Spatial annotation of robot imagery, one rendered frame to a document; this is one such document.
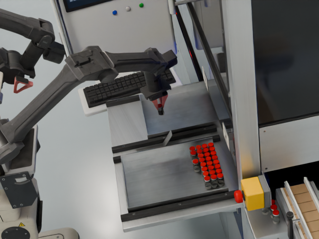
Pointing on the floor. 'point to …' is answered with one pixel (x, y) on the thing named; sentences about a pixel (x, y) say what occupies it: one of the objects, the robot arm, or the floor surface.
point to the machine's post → (242, 92)
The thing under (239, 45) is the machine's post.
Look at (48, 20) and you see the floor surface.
